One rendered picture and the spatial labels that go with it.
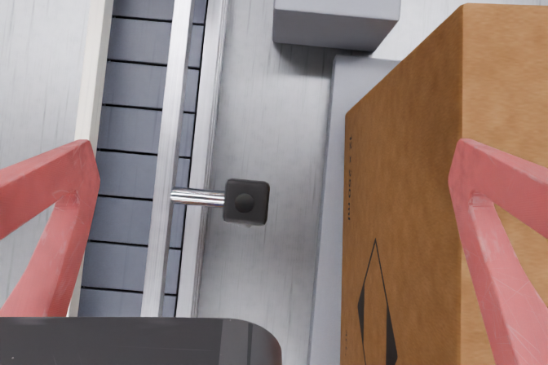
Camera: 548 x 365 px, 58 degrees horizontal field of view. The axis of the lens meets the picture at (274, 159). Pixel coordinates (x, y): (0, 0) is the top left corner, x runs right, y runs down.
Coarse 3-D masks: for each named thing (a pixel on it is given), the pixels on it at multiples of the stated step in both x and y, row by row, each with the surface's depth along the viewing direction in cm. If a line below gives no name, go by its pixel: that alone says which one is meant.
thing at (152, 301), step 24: (192, 0) 35; (168, 72) 34; (168, 96) 34; (168, 120) 34; (168, 144) 34; (168, 168) 33; (168, 192) 33; (168, 216) 33; (168, 240) 34; (144, 288) 33; (144, 312) 33
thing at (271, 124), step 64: (0, 0) 47; (64, 0) 47; (256, 0) 48; (448, 0) 48; (512, 0) 48; (0, 64) 47; (64, 64) 47; (256, 64) 47; (320, 64) 47; (0, 128) 47; (64, 128) 47; (256, 128) 47; (320, 128) 47; (320, 192) 47; (0, 256) 46; (256, 256) 46; (256, 320) 46
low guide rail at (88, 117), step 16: (96, 0) 39; (112, 0) 40; (96, 16) 39; (96, 32) 39; (96, 48) 39; (96, 64) 39; (96, 80) 39; (80, 96) 38; (96, 96) 39; (80, 112) 38; (96, 112) 39; (80, 128) 38; (96, 128) 40; (96, 144) 40; (80, 272) 39; (80, 288) 39
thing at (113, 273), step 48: (144, 0) 42; (144, 48) 42; (192, 48) 42; (144, 96) 42; (192, 96) 42; (144, 144) 42; (192, 144) 46; (144, 192) 41; (96, 240) 42; (144, 240) 41; (96, 288) 41
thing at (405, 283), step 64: (448, 64) 19; (512, 64) 18; (384, 128) 30; (448, 128) 19; (512, 128) 18; (384, 192) 29; (448, 192) 19; (384, 256) 29; (448, 256) 19; (384, 320) 28; (448, 320) 19
